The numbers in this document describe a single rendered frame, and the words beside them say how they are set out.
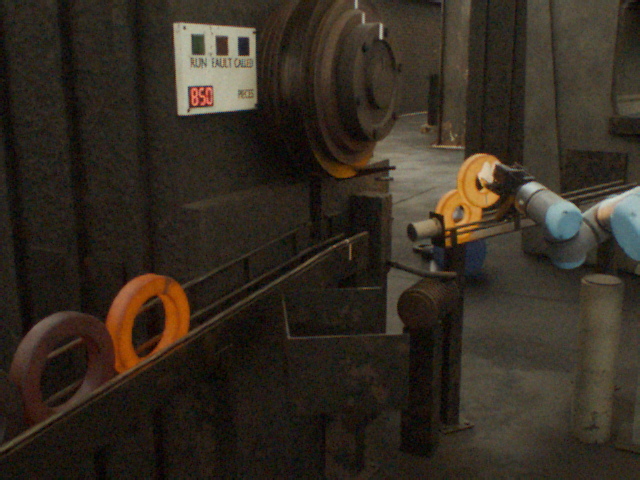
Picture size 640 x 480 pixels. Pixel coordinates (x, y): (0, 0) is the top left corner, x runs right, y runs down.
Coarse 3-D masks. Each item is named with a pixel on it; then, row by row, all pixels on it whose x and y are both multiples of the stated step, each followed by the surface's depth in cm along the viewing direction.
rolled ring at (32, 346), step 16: (48, 320) 110; (64, 320) 110; (80, 320) 113; (96, 320) 116; (32, 336) 108; (48, 336) 108; (64, 336) 111; (80, 336) 117; (96, 336) 117; (16, 352) 107; (32, 352) 106; (48, 352) 108; (96, 352) 118; (112, 352) 120; (16, 368) 106; (32, 368) 106; (96, 368) 119; (112, 368) 120; (16, 384) 106; (32, 384) 106; (96, 384) 118; (32, 400) 107; (32, 416) 107; (48, 416) 110
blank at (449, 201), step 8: (448, 192) 222; (456, 192) 220; (440, 200) 221; (448, 200) 219; (456, 200) 221; (440, 208) 220; (448, 208) 220; (464, 208) 226; (472, 208) 224; (480, 208) 225; (448, 216) 221; (464, 216) 226; (472, 216) 224; (480, 216) 226; (448, 224) 221; (456, 224) 225; (448, 232) 222; (472, 232) 226
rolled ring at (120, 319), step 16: (128, 288) 124; (144, 288) 124; (160, 288) 128; (176, 288) 132; (112, 304) 122; (128, 304) 121; (176, 304) 132; (112, 320) 121; (128, 320) 122; (176, 320) 134; (112, 336) 121; (128, 336) 122; (176, 336) 133; (128, 352) 123
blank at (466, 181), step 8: (472, 160) 208; (480, 160) 209; (488, 160) 211; (496, 160) 212; (464, 168) 209; (472, 168) 208; (480, 168) 210; (464, 176) 208; (472, 176) 209; (464, 184) 208; (472, 184) 209; (464, 192) 209; (472, 192) 210; (480, 192) 212; (488, 192) 213; (464, 200) 212; (472, 200) 211; (480, 200) 212; (488, 200) 213
